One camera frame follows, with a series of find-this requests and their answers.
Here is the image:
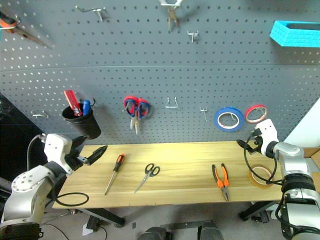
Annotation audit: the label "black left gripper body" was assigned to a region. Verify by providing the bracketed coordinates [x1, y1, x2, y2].
[64, 149, 90, 174]

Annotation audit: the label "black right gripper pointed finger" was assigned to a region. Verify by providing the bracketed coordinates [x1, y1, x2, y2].
[235, 139, 251, 150]

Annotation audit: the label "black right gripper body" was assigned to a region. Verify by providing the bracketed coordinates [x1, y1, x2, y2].
[247, 129, 265, 154]

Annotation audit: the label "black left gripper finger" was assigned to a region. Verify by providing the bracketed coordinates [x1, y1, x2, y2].
[71, 135, 89, 154]
[85, 144, 109, 166]

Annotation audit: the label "black plastic tool cup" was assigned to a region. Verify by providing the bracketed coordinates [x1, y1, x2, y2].
[61, 104, 102, 140]

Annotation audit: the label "red tape roll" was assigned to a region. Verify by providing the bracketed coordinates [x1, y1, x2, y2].
[244, 104, 270, 125]

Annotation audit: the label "blue tape roll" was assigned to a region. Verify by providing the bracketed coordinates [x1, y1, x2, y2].
[213, 106, 245, 133]

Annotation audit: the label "clear yellowish tape roll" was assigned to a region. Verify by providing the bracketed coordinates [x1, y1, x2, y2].
[247, 164, 275, 190]

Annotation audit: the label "brown cardboard box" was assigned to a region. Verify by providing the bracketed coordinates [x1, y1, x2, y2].
[303, 147, 320, 173]

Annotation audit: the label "black table leg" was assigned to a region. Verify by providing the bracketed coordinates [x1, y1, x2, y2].
[238, 199, 283, 222]
[72, 207, 126, 228]

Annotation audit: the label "black table caster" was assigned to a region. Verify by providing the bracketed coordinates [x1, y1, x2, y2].
[86, 215, 102, 231]

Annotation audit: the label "white paper sheet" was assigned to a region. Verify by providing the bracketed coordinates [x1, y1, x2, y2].
[81, 222, 95, 236]

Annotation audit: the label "dark rounded shape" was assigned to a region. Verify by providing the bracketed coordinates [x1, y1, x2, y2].
[136, 226, 173, 240]
[197, 221, 225, 240]

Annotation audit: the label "grey perforated pegboard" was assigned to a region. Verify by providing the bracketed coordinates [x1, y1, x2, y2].
[0, 0, 320, 146]

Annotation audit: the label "cyan plastic storage bin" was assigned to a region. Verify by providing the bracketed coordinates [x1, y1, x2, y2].
[269, 20, 320, 48]

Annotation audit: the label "long silver pegboard hook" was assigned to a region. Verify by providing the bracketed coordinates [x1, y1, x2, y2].
[74, 5, 108, 23]

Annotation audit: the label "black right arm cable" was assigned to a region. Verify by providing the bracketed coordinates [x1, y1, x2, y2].
[243, 129, 286, 187]

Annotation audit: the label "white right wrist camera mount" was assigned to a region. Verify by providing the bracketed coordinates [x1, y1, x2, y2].
[254, 118, 280, 155]

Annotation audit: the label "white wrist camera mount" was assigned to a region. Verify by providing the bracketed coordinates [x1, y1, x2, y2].
[254, 118, 280, 155]
[43, 133, 74, 175]

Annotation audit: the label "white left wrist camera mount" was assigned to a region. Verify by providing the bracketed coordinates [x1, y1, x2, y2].
[43, 133, 74, 175]

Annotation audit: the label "orange black handled screwdriver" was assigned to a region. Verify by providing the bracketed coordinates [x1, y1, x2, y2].
[104, 153, 126, 196]

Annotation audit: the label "blue handled screwdriver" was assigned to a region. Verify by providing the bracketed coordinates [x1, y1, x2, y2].
[82, 99, 91, 117]

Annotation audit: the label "red handled screwdriver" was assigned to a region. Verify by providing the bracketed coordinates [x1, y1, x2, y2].
[63, 89, 84, 117]

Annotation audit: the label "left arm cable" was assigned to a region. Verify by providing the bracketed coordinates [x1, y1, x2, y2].
[26, 134, 90, 208]

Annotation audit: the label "orange black handled pliers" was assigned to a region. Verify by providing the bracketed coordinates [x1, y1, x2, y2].
[211, 163, 231, 202]

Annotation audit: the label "black handled scissors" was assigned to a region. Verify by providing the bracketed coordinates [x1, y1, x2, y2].
[133, 163, 161, 195]

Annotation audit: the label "red blue handled scissors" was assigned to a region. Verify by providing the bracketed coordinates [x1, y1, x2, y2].
[122, 95, 152, 136]

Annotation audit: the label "silver wire loop hook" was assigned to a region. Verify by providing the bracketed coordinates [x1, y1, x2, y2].
[164, 96, 180, 109]

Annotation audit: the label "orange handled long-nose pliers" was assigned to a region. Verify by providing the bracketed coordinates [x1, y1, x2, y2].
[0, 11, 50, 48]

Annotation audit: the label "white handled long-nose pliers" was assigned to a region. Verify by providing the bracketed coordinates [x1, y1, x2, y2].
[158, 0, 183, 32]

